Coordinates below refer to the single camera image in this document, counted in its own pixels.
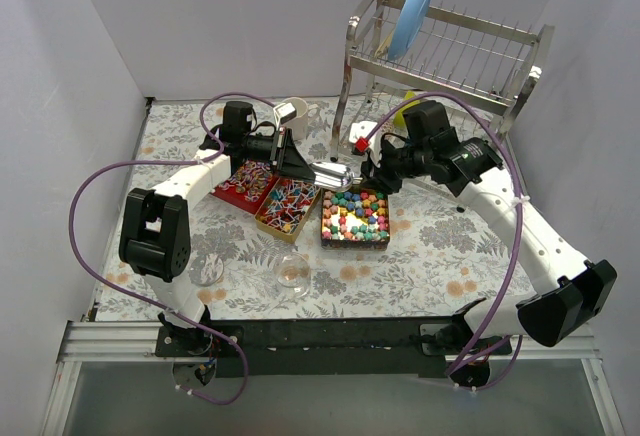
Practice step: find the gold tin of star candies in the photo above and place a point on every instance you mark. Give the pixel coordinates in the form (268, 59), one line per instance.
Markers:
(355, 219)

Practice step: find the white ceramic mug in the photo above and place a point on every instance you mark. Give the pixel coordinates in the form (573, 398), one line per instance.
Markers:
(299, 124)

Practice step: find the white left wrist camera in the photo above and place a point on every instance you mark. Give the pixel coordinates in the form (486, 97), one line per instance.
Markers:
(284, 112)

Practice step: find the gold tin of ball lollipops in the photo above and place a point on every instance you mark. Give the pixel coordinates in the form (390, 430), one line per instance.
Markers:
(286, 209)

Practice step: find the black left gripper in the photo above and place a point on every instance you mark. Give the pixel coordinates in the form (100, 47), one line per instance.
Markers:
(282, 149)

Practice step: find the yellow green bowl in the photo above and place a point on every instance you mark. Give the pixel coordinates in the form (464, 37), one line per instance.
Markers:
(398, 119)

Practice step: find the aluminium table edge rail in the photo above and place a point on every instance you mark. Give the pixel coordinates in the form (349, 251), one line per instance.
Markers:
(321, 377)

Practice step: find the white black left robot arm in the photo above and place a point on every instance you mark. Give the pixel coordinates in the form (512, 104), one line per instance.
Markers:
(155, 239)

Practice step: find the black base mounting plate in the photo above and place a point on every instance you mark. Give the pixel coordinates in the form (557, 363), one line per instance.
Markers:
(329, 346)

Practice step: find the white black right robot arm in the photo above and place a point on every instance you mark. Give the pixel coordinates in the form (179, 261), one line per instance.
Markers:
(568, 288)

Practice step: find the light blue plate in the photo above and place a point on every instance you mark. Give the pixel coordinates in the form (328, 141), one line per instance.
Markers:
(407, 27)

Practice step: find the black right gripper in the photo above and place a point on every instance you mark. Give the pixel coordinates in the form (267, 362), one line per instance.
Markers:
(385, 165)

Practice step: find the silver metal scoop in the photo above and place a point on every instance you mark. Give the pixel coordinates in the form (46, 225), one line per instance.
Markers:
(334, 176)

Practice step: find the stainless steel dish rack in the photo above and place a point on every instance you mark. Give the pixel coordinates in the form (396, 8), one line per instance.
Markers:
(491, 65)

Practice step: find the clear glass jar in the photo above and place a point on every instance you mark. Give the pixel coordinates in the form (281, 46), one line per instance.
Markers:
(293, 275)

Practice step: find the red tin of swirl lollipops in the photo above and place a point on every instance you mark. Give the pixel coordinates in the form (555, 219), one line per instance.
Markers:
(248, 187)

